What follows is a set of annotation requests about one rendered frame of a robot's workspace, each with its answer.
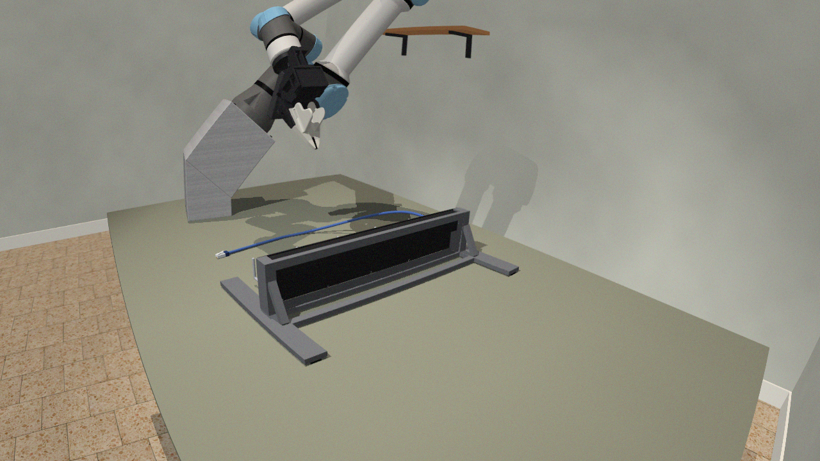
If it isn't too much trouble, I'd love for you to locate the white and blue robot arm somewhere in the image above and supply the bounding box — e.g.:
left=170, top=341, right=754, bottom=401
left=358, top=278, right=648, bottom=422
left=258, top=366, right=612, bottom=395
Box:
left=231, top=0, right=429, bottom=133

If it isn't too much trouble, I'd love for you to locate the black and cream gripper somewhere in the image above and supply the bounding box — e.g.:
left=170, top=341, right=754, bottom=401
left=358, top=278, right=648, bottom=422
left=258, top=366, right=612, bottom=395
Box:
left=272, top=46, right=329, bottom=150

